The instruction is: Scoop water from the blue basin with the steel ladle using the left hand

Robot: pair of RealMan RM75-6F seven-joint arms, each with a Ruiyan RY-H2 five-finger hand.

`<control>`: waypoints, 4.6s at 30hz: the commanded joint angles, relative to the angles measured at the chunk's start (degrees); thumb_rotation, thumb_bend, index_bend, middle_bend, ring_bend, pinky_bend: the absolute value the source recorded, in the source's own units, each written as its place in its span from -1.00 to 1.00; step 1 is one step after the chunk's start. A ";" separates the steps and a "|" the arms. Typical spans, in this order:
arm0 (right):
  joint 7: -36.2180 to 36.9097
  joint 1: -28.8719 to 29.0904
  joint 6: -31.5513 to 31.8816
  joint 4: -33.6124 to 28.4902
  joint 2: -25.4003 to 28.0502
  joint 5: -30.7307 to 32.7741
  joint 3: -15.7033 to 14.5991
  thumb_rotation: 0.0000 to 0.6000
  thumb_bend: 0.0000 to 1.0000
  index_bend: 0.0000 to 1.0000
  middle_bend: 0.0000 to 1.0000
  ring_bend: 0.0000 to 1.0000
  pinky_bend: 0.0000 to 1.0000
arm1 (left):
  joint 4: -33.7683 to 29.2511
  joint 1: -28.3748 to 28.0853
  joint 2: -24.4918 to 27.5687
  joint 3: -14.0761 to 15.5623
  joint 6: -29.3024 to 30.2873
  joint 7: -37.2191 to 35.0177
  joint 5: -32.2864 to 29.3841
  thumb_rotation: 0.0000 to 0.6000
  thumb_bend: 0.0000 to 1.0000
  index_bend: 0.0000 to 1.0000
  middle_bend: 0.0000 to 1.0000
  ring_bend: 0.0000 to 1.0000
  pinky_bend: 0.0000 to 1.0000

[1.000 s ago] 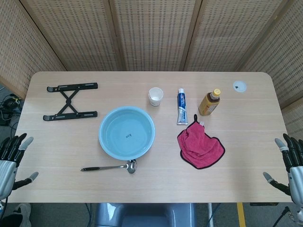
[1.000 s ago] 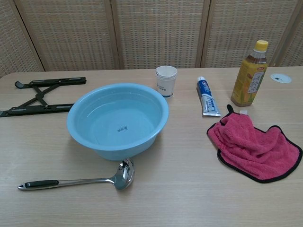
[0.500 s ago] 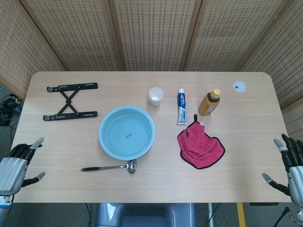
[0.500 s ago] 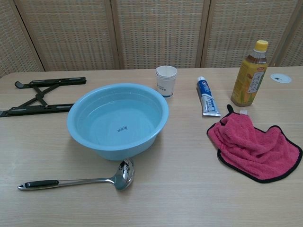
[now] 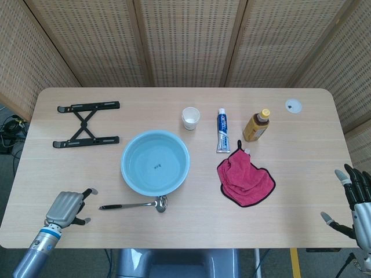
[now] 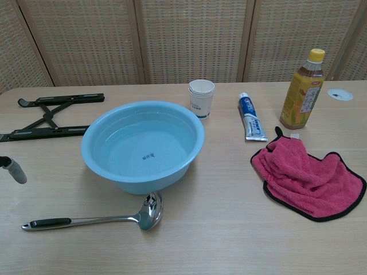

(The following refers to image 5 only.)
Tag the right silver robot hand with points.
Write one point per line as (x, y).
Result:
(359, 199)

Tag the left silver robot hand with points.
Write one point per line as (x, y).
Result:
(63, 207)

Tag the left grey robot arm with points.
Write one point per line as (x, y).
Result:
(36, 249)

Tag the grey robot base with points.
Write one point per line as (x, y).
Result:
(176, 263)

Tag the light blue bowl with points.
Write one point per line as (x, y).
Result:
(155, 162)

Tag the black folding laptop stand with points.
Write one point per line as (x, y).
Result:
(85, 124)

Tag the white round lid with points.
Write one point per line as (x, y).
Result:
(293, 105)

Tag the pink cloth with black trim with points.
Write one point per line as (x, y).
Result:
(245, 181)

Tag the yellow-capped tea bottle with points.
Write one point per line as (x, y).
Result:
(256, 126)

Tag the blue white toothpaste tube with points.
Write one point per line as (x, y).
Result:
(223, 131)

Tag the white paper cup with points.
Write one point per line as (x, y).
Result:
(190, 118)

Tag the woven wooden folding screen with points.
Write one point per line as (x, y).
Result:
(185, 43)

